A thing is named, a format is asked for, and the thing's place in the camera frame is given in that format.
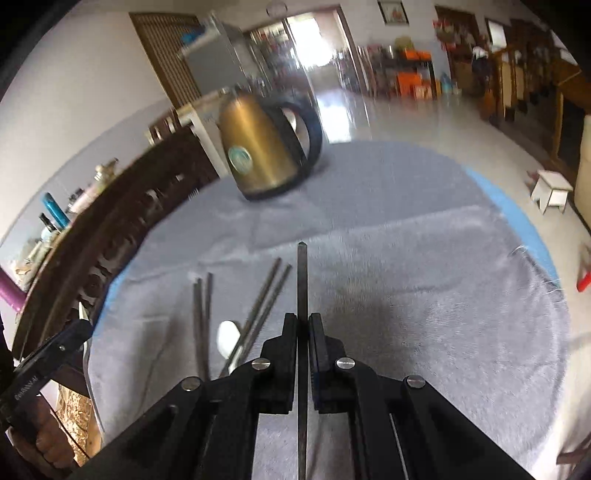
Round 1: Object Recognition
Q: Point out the white plastic spoon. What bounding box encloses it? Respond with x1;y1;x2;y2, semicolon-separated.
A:
216;320;242;360

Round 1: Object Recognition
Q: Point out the person's left hand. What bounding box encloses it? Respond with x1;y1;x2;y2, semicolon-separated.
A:
8;396;74;479

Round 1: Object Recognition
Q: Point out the gold patterned bag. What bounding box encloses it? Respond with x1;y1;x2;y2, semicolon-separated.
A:
56;386;102;466

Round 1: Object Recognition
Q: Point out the purple thermos bottle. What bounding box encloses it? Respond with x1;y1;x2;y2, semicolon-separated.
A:
0;268;26;312

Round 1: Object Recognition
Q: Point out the grey table cloth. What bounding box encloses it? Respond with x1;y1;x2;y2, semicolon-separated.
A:
87;141;569;469

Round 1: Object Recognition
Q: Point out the dark carved wooden sideboard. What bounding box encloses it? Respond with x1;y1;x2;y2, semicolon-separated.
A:
12;126;218;361

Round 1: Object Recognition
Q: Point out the teal thermos bottle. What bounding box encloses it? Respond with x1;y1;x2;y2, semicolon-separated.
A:
42;192;70;230

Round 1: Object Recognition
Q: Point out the gold electric kettle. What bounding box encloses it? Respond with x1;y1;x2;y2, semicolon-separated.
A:
218;90;324;201

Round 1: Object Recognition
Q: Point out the white chest freezer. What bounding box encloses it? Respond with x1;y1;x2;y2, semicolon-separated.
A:
176;88;230;178

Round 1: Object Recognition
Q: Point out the wooden chair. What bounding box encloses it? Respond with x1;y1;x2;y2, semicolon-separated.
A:
145;109;181;146

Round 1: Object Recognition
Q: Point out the small white stool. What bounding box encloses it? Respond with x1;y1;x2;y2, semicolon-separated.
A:
530;170;573;214

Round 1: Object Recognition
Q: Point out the orange box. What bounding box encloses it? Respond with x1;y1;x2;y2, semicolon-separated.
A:
397;72;423;97

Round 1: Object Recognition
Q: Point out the dark wooden side table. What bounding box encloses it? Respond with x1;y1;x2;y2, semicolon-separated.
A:
370;45;438;100

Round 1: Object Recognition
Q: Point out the grey refrigerator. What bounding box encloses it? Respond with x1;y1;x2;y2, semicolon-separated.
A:
177;13;276;96

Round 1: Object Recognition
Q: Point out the wooden staircase railing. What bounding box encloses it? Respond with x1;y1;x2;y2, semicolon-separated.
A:
479;43;590;171

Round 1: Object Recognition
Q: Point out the framed wall picture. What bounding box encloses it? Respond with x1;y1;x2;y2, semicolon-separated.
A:
378;1;410;26

